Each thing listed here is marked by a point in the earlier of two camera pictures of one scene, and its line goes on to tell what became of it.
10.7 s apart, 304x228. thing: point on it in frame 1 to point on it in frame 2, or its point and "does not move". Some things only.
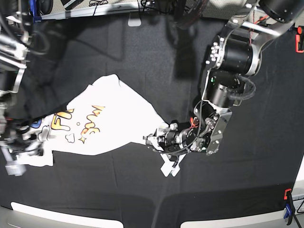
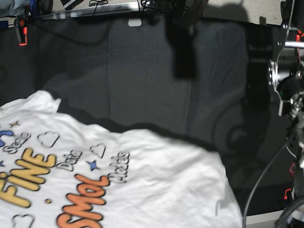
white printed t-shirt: x=106 y=115 to x=58 y=171
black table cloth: x=162 y=61 does not move
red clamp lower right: x=285 y=196 does not move
